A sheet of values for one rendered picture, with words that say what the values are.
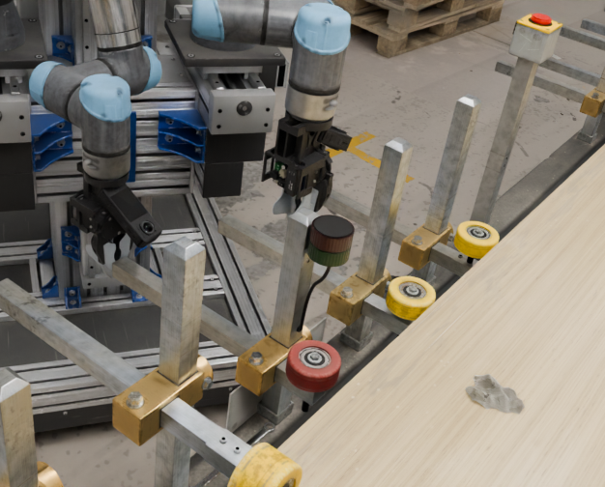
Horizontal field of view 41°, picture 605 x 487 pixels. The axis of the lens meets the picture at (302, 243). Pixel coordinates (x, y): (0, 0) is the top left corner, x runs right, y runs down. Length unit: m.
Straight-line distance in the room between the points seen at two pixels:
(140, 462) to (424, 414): 1.19
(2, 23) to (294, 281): 0.85
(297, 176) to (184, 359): 0.34
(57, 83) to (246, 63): 0.55
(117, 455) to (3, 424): 1.41
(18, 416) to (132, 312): 1.49
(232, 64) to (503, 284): 0.74
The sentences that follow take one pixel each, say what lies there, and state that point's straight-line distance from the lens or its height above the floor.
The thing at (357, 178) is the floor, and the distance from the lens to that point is 3.50.
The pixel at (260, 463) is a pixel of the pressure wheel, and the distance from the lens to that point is 0.98.
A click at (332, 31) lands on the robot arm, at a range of 1.14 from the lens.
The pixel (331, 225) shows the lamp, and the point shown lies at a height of 1.11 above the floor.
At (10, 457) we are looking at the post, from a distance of 0.90.
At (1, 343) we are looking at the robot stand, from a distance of 2.27.
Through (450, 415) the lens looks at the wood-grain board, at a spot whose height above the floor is 0.90.
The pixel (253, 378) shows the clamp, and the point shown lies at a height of 0.85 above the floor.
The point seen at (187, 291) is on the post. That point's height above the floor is 1.12.
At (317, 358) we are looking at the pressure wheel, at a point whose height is 0.91.
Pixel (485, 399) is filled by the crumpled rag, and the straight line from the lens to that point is 1.23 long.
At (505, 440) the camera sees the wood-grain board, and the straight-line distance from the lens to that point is 1.20.
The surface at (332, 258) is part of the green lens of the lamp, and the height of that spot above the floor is 1.07.
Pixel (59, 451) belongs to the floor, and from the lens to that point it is 2.28.
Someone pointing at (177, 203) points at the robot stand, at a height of 0.21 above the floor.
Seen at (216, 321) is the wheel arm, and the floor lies 0.86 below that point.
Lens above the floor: 1.73
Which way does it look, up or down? 35 degrees down
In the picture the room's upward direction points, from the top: 9 degrees clockwise
